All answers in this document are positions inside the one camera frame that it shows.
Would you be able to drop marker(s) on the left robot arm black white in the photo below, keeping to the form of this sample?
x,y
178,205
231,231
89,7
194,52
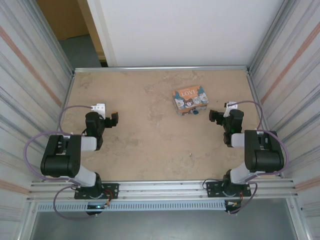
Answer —
x,y
60,160

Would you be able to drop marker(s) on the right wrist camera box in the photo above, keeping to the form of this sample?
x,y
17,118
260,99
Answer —
x,y
229,107

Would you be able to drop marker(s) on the brown cardboard panel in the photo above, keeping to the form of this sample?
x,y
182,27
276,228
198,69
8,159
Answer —
x,y
67,17

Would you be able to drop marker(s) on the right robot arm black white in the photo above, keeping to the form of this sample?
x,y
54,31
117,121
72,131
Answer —
x,y
265,157

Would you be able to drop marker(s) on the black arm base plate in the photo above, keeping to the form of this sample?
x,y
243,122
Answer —
x,y
212,188
112,191

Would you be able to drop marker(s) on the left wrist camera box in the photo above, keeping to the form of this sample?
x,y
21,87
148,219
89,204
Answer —
x,y
99,108

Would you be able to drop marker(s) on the small blue padlock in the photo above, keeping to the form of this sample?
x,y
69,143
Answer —
x,y
194,112

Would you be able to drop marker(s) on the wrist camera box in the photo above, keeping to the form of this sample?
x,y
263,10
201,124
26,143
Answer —
x,y
229,107
99,108

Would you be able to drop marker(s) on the aluminium mounting rail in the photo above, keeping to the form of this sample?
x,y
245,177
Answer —
x,y
162,187

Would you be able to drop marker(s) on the aluminium table frame rail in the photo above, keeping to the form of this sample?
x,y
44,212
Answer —
x,y
160,68

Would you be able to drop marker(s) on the bear print tin box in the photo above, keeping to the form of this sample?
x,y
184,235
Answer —
x,y
190,98

